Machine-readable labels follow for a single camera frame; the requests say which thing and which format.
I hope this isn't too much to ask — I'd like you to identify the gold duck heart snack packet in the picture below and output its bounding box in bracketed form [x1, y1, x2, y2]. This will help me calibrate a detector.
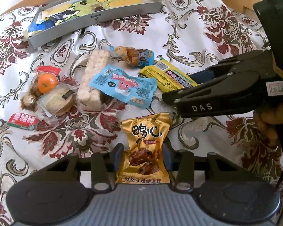
[116, 112, 172, 185]

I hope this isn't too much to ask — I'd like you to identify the white rice cracker pack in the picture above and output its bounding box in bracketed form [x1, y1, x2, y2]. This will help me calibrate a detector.
[77, 50, 110, 111]

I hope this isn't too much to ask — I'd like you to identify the yellow snack bar packet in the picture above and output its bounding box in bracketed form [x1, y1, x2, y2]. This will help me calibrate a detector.
[140, 58, 198, 93]

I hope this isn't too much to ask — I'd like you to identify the clear round biscuit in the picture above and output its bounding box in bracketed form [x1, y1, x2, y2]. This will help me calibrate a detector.
[37, 83, 75, 117]

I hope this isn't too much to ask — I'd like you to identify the blue cartoon snack packet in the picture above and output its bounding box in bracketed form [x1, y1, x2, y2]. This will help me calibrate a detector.
[92, 64, 157, 109]

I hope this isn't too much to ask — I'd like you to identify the red green small snack packet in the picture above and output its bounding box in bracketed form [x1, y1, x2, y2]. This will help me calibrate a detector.
[7, 112, 39, 131]

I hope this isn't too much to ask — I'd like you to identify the orange tangerine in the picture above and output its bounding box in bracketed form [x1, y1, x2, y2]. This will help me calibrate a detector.
[37, 73, 58, 94]

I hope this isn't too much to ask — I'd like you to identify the red-top quail egg packet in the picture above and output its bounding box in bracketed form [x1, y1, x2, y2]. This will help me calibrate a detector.
[20, 66, 61, 112]

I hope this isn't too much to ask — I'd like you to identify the clear blue tofu snack packet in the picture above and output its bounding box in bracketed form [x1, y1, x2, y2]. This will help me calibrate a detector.
[110, 47, 154, 68]

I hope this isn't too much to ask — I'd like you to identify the person's right hand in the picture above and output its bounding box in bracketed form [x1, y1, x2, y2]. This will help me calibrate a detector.
[253, 103, 283, 151]

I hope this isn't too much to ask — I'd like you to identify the floral white red bed cover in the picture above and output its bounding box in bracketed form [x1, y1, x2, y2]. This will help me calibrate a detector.
[0, 0, 283, 225]

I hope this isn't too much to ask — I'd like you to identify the grey tray with cartoon lining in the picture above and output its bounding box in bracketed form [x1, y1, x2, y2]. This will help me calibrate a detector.
[26, 0, 161, 48]

